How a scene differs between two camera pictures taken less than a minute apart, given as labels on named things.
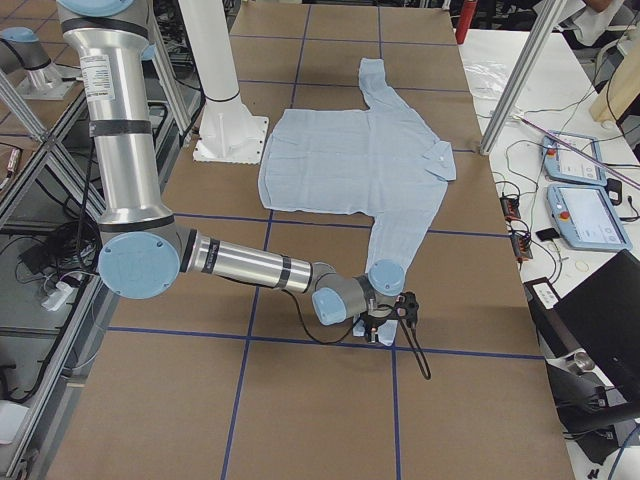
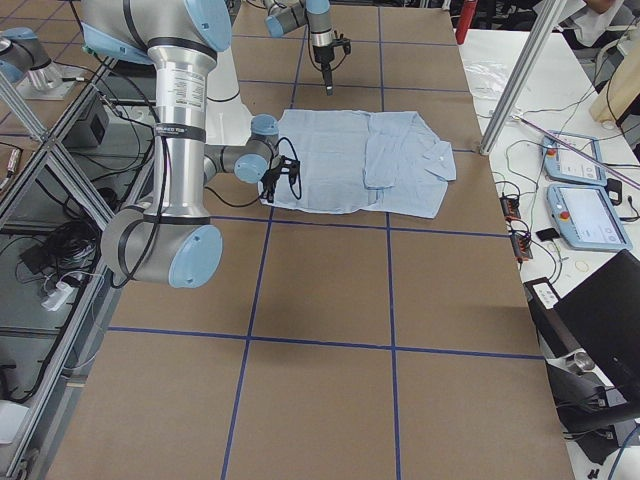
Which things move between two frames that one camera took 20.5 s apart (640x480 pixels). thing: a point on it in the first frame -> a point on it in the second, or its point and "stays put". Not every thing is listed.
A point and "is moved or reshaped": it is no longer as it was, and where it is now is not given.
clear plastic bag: x=486 y=79 stays put
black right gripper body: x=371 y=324 -> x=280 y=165
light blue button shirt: x=379 y=161 is moved or reshaped
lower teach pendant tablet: x=587 y=218 stays put
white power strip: x=58 y=297 stays put
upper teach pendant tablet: x=564 y=164 stays put
